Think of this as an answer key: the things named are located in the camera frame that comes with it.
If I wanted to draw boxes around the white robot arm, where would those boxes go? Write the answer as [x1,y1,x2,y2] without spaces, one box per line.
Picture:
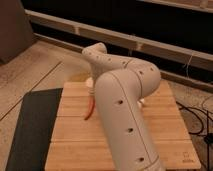
[82,43,165,171]

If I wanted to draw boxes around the orange carrot toy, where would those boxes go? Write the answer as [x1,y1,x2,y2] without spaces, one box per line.
[84,96,95,120]

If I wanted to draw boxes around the wooden board table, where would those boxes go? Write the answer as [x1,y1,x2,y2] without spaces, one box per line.
[45,80,201,171]

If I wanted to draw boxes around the dark grey mat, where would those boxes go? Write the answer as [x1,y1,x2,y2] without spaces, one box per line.
[5,88,62,171]

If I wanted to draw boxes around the brown cabinet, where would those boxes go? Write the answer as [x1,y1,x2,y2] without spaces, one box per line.
[0,0,35,63]

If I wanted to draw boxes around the black cables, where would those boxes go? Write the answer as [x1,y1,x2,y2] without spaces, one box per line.
[175,99,213,171]

